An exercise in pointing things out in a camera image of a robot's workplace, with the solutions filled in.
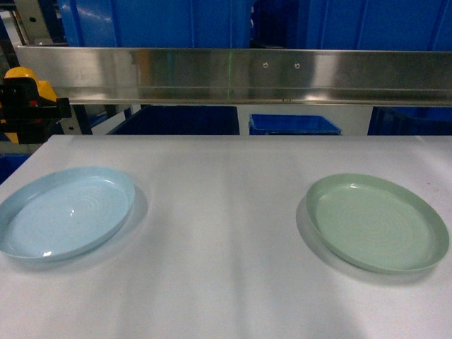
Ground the yellow two-stud toy block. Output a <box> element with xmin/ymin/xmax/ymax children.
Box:
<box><xmin>0</xmin><ymin>66</ymin><xmax>58</xmax><ymax>142</ymax></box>

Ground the dark blue bin lower right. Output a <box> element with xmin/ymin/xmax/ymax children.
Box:
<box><xmin>368</xmin><ymin>107</ymin><xmax>451</xmax><ymax>136</ymax></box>

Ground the stainless steel shelf rack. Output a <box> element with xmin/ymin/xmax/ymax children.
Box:
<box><xmin>0</xmin><ymin>0</ymin><xmax>452</xmax><ymax>136</ymax></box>

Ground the blue bin upper right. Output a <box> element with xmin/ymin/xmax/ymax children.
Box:
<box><xmin>286</xmin><ymin>1</ymin><xmax>451</xmax><ymax>52</ymax></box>

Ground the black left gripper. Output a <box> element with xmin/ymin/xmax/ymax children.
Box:
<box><xmin>0</xmin><ymin>78</ymin><xmax>72</xmax><ymax>145</ymax></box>

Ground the blue bin upper left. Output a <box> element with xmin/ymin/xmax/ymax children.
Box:
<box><xmin>58</xmin><ymin>1</ymin><xmax>254</xmax><ymax>48</ymax></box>

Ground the dark blue bin lower left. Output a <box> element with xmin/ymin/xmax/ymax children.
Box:
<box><xmin>109</xmin><ymin>105</ymin><xmax>239</xmax><ymax>136</ymax></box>

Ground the light green plastic plate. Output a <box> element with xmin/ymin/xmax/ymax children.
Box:
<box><xmin>305</xmin><ymin>173</ymin><xmax>450</xmax><ymax>274</ymax></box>

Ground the small blue bin lower middle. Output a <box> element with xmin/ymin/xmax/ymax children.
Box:
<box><xmin>249</xmin><ymin>114</ymin><xmax>342</xmax><ymax>136</ymax></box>

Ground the dark blue bin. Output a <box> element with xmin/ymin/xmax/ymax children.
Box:
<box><xmin>109</xmin><ymin>105</ymin><xmax>239</xmax><ymax>136</ymax></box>
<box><xmin>368</xmin><ymin>107</ymin><xmax>451</xmax><ymax>136</ymax></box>

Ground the light blue plastic plate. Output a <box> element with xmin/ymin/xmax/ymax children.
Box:
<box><xmin>1</xmin><ymin>167</ymin><xmax>136</xmax><ymax>262</ymax></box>

